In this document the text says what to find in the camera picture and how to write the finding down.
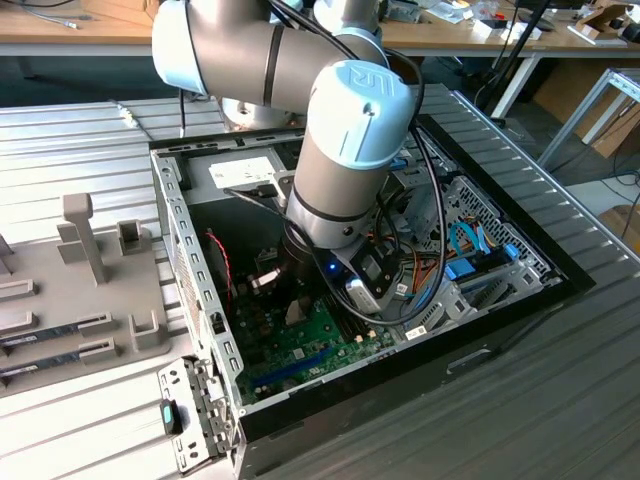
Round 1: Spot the blue disk carrier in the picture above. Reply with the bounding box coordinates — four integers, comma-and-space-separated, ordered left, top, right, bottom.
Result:
443, 243, 521, 284

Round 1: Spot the grey parts rack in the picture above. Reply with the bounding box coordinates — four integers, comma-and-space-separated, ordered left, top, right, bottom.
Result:
0, 192, 174, 400

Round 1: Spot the small silver wrist camera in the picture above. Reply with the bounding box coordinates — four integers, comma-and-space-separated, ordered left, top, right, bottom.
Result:
249, 269, 282, 297

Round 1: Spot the green motherboard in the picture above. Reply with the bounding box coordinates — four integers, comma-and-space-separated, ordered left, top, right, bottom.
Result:
230, 247, 401, 407

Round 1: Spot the black RAM slot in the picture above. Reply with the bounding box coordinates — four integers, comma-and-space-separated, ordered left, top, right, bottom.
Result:
349, 309, 377, 339
338, 312, 365, 344

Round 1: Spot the aluminium profile frame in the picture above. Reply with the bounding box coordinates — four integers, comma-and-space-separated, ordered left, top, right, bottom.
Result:
537, 67, 640, 171

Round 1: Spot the red black twisted wire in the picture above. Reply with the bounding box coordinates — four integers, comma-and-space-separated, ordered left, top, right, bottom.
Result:
206, 228, 237, 301

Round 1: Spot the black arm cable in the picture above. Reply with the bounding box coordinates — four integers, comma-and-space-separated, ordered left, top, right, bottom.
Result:
222, 0, 454, 329

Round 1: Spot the blue expansion slot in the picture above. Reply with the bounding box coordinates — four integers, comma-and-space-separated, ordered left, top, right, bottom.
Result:
251, 348, 332, 392

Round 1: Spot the black open PC case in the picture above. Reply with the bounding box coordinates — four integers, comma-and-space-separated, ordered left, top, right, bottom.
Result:
148, 113, 597, 480

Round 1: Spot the black teal latch button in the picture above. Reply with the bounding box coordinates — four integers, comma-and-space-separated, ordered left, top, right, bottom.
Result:
159, 398, 185, 435

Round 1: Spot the large flat cardboard sheet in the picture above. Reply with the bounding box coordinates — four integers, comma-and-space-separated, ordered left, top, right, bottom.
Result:
532, 62, 640, 159

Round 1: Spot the grey power supply unit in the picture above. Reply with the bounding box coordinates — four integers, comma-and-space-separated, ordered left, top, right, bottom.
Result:
182, 148, 301, 251

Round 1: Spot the flat blue data wire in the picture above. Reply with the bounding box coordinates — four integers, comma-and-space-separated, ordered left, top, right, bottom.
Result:
448, 221, 496, 259

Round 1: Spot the clear plastic packet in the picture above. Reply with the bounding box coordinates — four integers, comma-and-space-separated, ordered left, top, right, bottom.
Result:
432, 0, 474, 24

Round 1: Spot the open small cardboard box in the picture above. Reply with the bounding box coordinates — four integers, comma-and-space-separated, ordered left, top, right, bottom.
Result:
574, 3, 631, 41

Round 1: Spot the grey metal drive cage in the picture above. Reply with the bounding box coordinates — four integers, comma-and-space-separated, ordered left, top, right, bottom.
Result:
384, 144, 459, 241

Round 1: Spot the grey metal device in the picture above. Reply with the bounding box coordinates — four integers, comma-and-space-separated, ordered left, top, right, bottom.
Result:
387, 0, 424, 22

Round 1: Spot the orange power wire bundle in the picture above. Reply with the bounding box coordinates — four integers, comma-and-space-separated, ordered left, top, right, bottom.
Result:
412, 247, 449, 301

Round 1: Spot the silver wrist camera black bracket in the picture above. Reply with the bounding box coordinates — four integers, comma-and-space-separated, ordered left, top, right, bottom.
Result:
309, 239, 401, 315

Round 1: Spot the blue RAM stick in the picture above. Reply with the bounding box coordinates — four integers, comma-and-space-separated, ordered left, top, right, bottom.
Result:
0, 323, 82, 350
0, 351, 84, 387

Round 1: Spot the brown cardboard box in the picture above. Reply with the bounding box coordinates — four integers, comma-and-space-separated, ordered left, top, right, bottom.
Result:
82, 0, 166, 30

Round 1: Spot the metal socket cover frame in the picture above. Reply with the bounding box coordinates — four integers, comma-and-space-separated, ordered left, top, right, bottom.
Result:
254, 247, 281, 274

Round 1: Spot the black tripod stand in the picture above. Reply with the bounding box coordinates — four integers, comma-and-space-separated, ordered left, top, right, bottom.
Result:
474, 0, 554, 119

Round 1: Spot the wooden desk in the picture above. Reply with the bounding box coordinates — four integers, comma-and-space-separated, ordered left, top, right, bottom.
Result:
0, 0, 161, 57
379, 0, 640, 119

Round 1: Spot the grey metal disk bay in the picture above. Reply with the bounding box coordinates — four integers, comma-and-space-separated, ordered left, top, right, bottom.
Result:
399, 257, 564, 344

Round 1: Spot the grey cable silver plug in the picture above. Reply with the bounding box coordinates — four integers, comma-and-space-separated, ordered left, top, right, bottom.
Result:
109, 98, 152, 137

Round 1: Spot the grey metal card bracket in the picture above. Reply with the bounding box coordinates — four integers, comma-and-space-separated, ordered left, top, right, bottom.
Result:
157, 355, 240, 475

